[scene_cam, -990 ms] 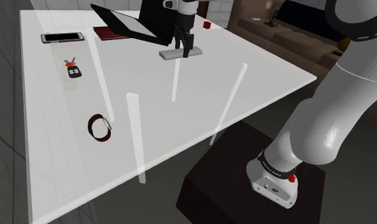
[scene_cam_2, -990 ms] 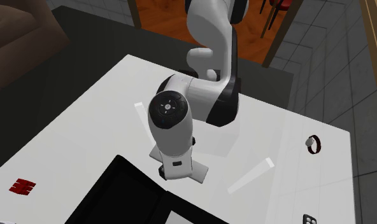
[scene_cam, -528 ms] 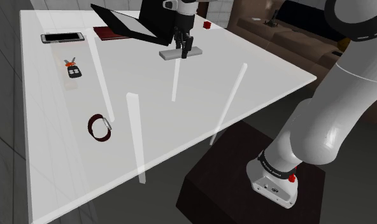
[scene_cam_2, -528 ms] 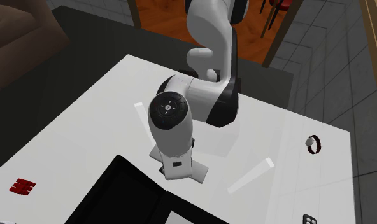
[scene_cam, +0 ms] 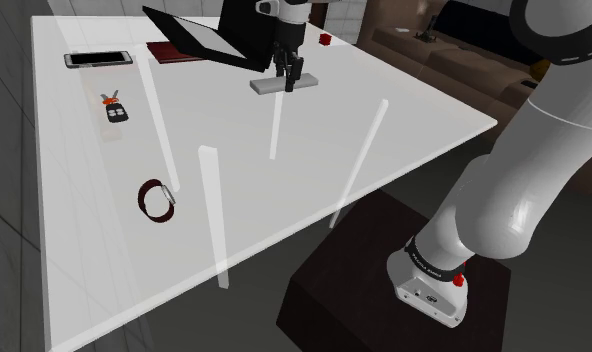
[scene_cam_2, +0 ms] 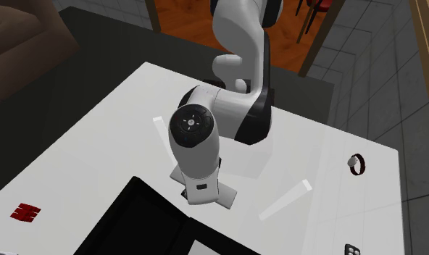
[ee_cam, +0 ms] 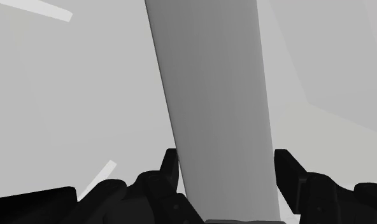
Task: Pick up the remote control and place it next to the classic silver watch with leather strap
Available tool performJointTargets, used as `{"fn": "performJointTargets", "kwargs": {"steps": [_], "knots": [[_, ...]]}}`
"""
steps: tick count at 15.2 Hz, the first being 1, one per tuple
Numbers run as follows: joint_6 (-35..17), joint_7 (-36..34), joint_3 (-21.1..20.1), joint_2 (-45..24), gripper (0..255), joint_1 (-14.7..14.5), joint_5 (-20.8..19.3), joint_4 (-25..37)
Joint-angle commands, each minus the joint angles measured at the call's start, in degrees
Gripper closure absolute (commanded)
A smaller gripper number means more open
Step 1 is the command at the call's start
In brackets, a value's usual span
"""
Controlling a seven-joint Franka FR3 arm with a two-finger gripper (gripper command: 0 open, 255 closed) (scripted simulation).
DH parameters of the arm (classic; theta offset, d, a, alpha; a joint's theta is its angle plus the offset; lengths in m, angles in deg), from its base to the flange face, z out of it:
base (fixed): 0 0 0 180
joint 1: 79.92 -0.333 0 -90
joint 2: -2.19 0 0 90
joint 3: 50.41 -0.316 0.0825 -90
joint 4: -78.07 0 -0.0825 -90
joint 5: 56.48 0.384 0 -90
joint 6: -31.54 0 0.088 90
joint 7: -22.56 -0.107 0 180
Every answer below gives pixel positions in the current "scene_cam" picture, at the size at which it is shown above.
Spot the grey flat bar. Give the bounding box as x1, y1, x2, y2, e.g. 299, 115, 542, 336
249, 72, 320, 96

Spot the dark red book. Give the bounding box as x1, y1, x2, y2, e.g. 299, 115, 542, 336
145, 40, 206, 65

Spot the dark robot stand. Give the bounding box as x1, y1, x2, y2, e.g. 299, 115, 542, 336
275, 188, 513, 352

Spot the brown sofa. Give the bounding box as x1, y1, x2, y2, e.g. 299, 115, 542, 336
356, 0, 592, 197

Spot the white glass table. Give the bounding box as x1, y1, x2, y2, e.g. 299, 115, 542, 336
29, 14, 499, 352

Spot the black smartphone with silver rim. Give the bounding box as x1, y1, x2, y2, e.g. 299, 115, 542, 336
63, 50, 135, 70

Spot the black key fob with keys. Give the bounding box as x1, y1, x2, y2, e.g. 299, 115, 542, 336
99, 89, 130, 125

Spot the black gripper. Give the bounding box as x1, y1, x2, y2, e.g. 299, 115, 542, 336
274, 21, 308, 94

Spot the black open laptop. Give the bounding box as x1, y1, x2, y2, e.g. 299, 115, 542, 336
141, 0, 279, 74

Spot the dark red wristwatch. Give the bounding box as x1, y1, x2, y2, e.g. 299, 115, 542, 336
136, 178, 177, 224

